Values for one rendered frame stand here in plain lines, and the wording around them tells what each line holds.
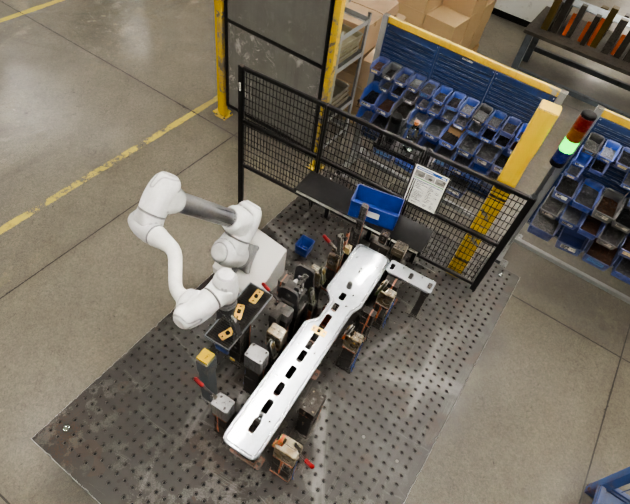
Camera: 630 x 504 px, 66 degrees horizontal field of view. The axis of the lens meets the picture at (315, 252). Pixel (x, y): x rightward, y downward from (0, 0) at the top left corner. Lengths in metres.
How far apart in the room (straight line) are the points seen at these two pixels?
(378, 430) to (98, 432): 1.40
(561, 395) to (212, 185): 3.36
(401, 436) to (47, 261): 2.93
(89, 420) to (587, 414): 3.30
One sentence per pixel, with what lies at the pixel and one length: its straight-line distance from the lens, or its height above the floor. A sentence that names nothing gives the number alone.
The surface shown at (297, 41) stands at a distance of 4.35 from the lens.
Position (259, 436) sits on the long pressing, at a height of 1.00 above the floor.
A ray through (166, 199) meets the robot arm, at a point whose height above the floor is 1.59.
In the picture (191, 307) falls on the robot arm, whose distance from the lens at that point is 1.89.
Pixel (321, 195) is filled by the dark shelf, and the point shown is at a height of 1.03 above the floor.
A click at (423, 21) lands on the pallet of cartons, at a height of 0.65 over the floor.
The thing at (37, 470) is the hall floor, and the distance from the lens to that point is 3.52.
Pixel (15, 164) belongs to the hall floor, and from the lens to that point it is 5.14.
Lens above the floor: 3.20
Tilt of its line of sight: 51 degrees down
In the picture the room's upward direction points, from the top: 11 degrees clockwise
